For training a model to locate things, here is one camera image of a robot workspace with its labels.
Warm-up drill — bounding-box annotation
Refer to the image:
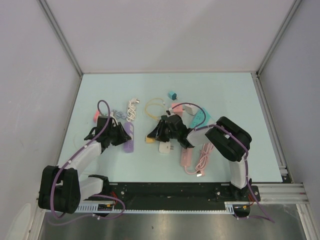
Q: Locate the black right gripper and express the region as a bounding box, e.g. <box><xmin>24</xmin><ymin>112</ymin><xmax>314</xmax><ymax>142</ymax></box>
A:
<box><xmin>148</xmin><ymin>119</ymin><xmax>179</xmax><ymax>143</ymax></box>

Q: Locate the purple socket block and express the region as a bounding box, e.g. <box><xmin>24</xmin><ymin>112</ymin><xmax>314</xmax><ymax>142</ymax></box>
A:
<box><xmin>122</xmin><ymin>121</ymin><xmax>136</xmax><ymax>154</ymax></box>

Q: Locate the yellow plug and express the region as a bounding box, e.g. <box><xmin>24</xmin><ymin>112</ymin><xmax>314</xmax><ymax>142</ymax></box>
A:
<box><xmin>145</xmin><ymin>136</ymin><xmax>156</xmax><ymax>144</ymax></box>

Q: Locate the white charger plug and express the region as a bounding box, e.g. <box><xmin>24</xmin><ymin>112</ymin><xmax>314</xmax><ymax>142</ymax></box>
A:
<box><xmin>158</xmin><ymin>141</ymin><xmax>174</xmax><ymax>154</ymax></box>

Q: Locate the pink cube socket adapter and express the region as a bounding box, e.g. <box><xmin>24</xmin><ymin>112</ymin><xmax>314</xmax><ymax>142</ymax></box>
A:
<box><xmin>171</xmin><ymin>103</ymin><xmax>184</xmax><ymax>118</ymax></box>

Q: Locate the red pink plug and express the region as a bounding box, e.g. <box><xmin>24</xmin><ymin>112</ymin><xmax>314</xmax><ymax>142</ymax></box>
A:
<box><xmin>93</xmin><ymin>110</ymin><xmax>100</xmax><ymax>123</ymax></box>

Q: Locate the pink power strip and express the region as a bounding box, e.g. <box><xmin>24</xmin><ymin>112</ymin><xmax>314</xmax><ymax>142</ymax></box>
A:
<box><xmin>180</xmin><ymin>148</ymin><xmax>193</xmax><ymax>167</ymax></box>

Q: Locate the teal power strip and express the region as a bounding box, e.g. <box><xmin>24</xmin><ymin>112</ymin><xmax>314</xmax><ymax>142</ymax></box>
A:
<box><xmin>189</xmin><ymin>108</ymin><xmax>215</xmax><ymax>129</ymax></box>

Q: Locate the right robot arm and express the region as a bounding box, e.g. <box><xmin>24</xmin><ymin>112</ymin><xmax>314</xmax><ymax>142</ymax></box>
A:
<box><xmin>147</xmin><ymin>114</ymin><xmax>252</xmax><ymax>201</ymax></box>

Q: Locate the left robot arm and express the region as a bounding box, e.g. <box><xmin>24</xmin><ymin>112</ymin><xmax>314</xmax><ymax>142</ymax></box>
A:
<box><xmin>38</xmin><ymin>116</ymin><xmax>132</xmax><ymax>214</ymax></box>

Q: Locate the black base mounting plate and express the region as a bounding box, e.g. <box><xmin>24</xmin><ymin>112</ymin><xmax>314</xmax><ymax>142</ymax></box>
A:
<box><xmin>99</xmin><ymin>182</ymin><xmax>261</xmax><ymax>202</ymax></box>

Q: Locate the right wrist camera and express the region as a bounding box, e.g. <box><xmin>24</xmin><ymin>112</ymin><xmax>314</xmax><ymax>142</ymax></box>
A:
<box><xmin>165</xmin><ymin>107</ymin><xmax>174</xmax><ymax>116</ymax></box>

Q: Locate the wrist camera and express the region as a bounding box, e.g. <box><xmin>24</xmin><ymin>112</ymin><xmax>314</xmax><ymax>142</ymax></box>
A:
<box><xmin>165</xmin><ymin>107</ymin><xmax>174</xmax><ymax>116</ymax></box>
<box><xmin>109</xmin><ymin>112</ymin><xmax>118</xmax><ymax>126</ymax></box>

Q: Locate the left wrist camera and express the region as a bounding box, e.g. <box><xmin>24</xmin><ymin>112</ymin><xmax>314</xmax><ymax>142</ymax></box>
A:
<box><xmin>109</xmin><ymin>112</ymin><xmax>118</xmax><ymax>126</ymax></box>

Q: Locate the white coiled cable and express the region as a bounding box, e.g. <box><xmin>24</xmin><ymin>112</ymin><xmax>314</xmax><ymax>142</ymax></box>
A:
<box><xmin>125</xmin><ymin>97</ymin><xmax>141</xmax><ymax>123</ymax></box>

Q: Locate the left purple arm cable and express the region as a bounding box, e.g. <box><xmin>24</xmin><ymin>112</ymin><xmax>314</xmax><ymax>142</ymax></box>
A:
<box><xmin>46</xmin><ymin>99</ymin><xmax>126</xmax><ymax>226</ymax></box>

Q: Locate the thin yellow cable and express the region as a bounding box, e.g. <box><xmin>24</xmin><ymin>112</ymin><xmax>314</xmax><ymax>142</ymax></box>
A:
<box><xmin>73</xmin><ymin>97</ymin><xmax>167</xmax><ymax>148</ymax></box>

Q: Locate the pink coiled power cord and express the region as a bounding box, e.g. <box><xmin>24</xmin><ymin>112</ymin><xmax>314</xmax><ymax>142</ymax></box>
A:
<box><xmin>184</xmin><ymin>142</ymin><xmax>215</xmax><ymax>179</ymax></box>

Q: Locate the blue cable duct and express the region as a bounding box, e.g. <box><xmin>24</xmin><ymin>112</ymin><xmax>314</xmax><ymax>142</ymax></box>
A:
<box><xmin>75</xmin><ymin>200</ymin><xmax>251</xmax><ymax>214</ymax></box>

